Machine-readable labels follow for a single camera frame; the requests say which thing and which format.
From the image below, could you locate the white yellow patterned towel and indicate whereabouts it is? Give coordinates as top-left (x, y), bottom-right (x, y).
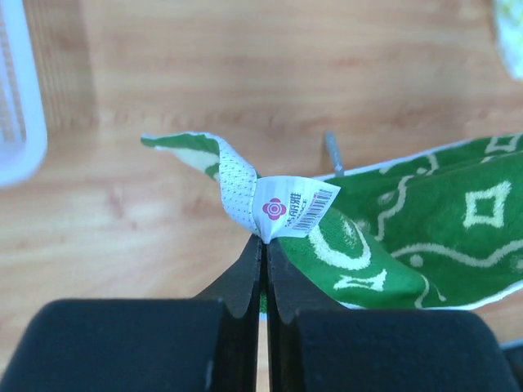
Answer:
top-left (492, 0), bottom-right (522, 81)

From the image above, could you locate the green patterned towel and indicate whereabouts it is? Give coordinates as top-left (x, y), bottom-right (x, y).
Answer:
top-left (141, 131), bottom-right (522, 310)

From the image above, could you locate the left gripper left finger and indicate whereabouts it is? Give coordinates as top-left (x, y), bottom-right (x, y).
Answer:
top-left (197, 235), bottom-right (262, 391)

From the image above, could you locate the grey metal pin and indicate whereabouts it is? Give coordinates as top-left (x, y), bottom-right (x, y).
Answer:
top-left (324, 131), bottom-right (344, 177)

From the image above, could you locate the white perforated plastic basket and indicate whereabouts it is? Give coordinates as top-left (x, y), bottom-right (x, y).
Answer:
top-left (1, 1), bottom-right (47, 188)

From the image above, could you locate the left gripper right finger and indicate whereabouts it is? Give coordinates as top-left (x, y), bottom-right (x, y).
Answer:
top-left (266, 240), bottom-right (351, 391)

